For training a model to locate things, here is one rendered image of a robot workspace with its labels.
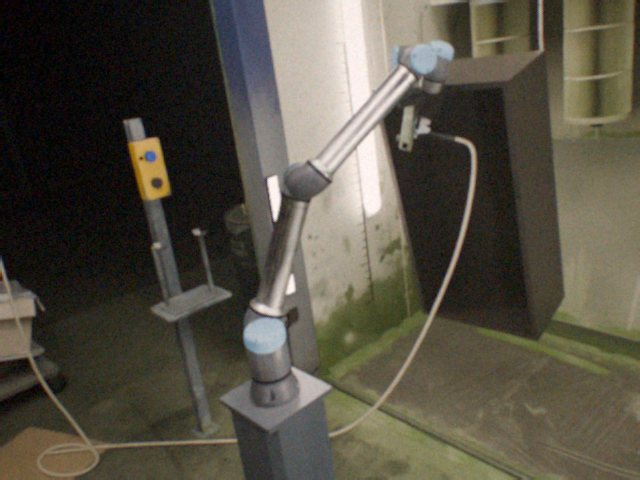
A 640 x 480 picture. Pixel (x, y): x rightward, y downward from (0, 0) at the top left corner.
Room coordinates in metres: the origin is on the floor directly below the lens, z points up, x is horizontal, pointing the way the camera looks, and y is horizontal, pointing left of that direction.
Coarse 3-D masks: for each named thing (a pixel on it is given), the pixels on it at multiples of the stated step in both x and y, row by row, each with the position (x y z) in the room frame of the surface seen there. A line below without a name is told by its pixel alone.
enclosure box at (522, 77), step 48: (480, 96) 2.51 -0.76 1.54; (528, 96) 2.17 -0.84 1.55; (384, 144) 2.48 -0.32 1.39; (432, 144) 2.74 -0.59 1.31; (480, 144) 2.57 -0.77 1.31; (528, 144) 2.16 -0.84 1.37; (432, 192) 2.76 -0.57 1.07; (480, 192) 2.63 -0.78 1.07; (528, 192) 2.16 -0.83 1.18; (432, 240) 2.74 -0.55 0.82; (480, 240) 2.70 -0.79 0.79; (528, 240) 2.16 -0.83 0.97; (432, 288) 2.71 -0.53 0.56; (480, 288) 2.71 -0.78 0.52; (528, 288) 2.18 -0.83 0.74; (528, 336) 2.24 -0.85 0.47
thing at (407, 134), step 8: (416, 104) 2.38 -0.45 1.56; (408, 112) 2.31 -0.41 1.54; (416, 112) 2.33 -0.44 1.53; (408, 120) 2.26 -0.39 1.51; (408, 128) 2.20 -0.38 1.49; (400, 136) 2.18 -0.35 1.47; (408, 136) 2.15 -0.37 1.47; (416, 136) 2.22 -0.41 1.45; (424, 136) 2.22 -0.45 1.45; (432, 136) 2.21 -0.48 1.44; (440, 136) 2.20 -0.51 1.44; (448, 136) 2.20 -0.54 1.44; (400, 144) 2.14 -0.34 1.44; (408, 144) 2.13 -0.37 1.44
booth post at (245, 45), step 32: (224, 0) 2.73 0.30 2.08; (256, 0) 2.78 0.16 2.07; (224, 32) 2.76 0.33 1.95; (256, 32) 2.76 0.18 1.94; (224, 64) 2.80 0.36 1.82; (256, 64) 2.74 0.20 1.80; (256, 96) 2.72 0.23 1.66; (256, 128) 2.70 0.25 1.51; (256, 160) 2.70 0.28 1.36; (288, 160) 2.80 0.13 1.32; (256, 192) 2.74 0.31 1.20; (256, 224) 2.78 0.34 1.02; (256, 256) 2.81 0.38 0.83; (288, 352) 2.71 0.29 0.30
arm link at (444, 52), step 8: (440, 48) 2.05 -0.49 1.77; (448, 48) 2.07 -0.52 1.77; (440, 56) 2.05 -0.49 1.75; (448, 56) 2.05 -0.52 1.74; (440, 64) 2.06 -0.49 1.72; (448, 64) 2.07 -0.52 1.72; (432, 72) 2.08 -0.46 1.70; (440, 72) 2.07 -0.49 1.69; (432, 80) 2.09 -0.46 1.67; (440, 80) 2.09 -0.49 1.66
